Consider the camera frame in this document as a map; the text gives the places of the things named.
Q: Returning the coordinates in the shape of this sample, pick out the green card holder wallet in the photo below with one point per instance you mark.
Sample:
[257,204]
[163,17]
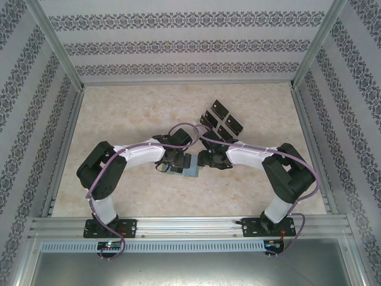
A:
[193,169]

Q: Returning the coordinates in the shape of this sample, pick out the aluminium frame post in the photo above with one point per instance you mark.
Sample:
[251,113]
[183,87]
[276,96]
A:
[56,44]
[316,44]

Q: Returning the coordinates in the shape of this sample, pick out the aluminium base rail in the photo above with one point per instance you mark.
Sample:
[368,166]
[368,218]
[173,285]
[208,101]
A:
[190,228]

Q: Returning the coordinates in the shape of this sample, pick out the aluminium back rail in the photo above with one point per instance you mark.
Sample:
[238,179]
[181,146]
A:
[190,84]

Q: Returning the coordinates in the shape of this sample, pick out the small circuit board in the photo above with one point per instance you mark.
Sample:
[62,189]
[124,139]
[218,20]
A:
[108,245]
[272,244]

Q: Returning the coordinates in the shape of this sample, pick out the clear acrylic card stand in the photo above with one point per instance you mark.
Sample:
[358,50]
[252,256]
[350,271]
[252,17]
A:
[218,120]

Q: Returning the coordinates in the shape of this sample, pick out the black credit card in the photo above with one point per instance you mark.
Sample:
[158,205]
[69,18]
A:
[220,108]
[225,131]
[235,123]
[209,118]

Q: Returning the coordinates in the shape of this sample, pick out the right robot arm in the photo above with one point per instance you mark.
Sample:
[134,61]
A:
[253,156]

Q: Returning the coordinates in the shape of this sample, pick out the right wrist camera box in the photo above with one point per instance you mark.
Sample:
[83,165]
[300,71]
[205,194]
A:
[212,141]

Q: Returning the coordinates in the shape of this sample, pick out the grey metal panel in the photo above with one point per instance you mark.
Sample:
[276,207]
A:
[190,271]

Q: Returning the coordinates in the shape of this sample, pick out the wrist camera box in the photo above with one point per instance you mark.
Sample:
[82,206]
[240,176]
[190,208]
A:
[181,137]
[212,141]

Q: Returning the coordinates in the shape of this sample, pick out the aluminium side rail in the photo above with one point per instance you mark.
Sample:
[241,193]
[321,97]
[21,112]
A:
[303,119]
[73,119]

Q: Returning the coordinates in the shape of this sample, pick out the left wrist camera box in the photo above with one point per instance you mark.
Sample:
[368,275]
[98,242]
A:
[181,137]

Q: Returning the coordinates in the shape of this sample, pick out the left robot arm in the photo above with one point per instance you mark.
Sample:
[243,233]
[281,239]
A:
[140,155]

